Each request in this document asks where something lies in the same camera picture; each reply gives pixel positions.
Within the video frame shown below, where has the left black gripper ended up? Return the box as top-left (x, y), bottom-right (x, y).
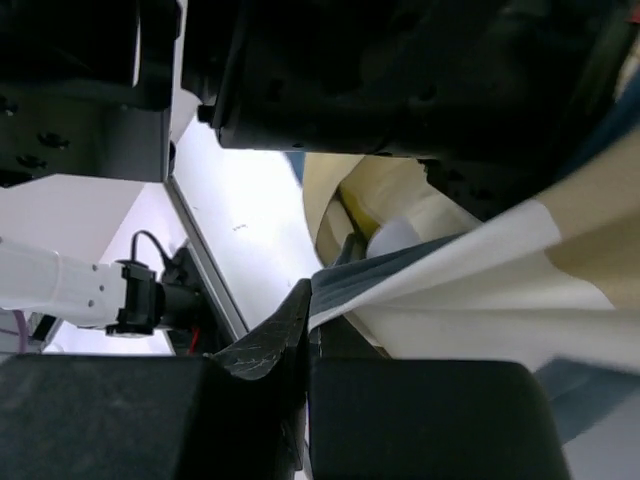
top-left (182, 0), bottom-right (630, 220)

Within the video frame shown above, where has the cream pillow with yellow edge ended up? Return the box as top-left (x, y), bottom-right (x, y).
top-left (339, 156), bottom-right (480, 243)

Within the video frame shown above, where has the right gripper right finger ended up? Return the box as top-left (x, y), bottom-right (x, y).
top-left (308, 319), bottom-right (570, 480)

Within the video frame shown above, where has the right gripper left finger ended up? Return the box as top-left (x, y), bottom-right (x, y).
top-left (1, 280), bottom-right (311, 479)

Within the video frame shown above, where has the blue beige patchwork pillowcase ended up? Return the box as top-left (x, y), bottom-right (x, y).
top-left (287, 4), bottom-right (640, 444)

